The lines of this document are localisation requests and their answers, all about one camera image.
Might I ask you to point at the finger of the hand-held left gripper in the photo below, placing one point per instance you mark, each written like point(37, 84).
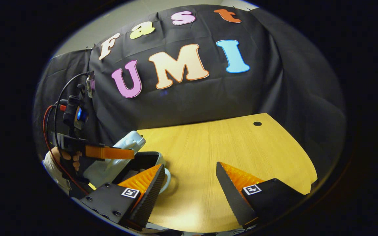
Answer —
point(110, 153)

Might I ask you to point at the black backdrop cloth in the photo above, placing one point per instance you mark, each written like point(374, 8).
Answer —
point(192, 105)

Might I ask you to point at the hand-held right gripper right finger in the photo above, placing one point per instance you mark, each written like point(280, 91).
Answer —
point(231, 196)

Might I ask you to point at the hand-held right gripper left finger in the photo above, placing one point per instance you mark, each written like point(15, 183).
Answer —
point(151, 196)

